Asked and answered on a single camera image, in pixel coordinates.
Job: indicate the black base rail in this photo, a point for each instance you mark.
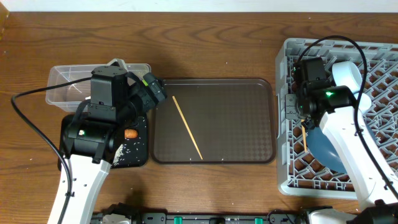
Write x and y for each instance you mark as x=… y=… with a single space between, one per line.
x=163 y=218

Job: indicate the orange carrot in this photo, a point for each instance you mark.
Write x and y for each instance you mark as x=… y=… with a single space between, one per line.
x=130 y=133

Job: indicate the clear plastic bin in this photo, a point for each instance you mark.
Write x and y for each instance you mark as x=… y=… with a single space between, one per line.
x=68 y=98

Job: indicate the dark blue plate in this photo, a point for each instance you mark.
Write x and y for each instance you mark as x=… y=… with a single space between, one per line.
x=323 y=150

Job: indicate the light blue bowl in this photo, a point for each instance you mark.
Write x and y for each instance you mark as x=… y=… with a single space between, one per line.
x=347 y=74

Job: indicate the light blue cup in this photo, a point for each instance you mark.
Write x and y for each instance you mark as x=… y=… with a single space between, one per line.
x=364 y=103

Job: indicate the dark brown serving tray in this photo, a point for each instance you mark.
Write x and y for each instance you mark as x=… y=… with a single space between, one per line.
x=232 y=121

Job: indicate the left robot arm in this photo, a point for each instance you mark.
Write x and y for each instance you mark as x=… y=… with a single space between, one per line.
x=111 y=120

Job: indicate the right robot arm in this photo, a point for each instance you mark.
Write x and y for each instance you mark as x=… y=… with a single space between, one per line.
x=335 y=111

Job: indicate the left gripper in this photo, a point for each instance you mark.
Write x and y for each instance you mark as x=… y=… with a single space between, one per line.
x=150 y=99

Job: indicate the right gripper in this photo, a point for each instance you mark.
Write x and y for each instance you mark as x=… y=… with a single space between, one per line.
x=290 y=111

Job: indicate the wooden chopstick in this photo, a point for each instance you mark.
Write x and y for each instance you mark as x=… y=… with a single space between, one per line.
x=187 y=126
x=304 y=135

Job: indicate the grey dishwasher rack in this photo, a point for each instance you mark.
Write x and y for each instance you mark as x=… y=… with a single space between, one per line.
x=298 y=172

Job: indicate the pile of white rice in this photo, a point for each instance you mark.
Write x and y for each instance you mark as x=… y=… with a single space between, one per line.
x=129 y=154

